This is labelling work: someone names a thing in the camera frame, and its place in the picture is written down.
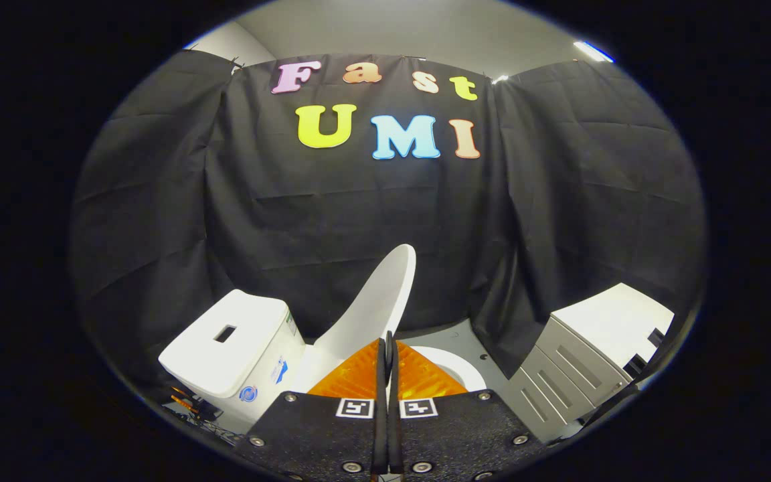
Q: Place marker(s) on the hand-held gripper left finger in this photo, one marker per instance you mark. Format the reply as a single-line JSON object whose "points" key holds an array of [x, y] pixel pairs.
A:
{"points": [[318, 435]]}

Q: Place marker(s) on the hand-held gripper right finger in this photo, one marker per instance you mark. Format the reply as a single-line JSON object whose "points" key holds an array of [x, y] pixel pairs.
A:
{"points": [[459, 435]]}

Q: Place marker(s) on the orange clamp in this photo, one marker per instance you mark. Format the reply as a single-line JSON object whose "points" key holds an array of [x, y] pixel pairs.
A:
{"points": [[183, 400]]}

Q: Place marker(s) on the grey drawer cabinet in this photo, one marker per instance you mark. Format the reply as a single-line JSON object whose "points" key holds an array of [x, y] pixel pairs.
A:
{"points": [[600, 321]]}

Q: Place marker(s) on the black backdrop cloth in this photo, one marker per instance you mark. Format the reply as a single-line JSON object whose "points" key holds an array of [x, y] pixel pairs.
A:
{"points": [[359, 214]]}

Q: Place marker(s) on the rectangular ceiling light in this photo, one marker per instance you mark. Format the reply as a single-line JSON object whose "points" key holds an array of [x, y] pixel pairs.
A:
{"points": [[593, 51]]}

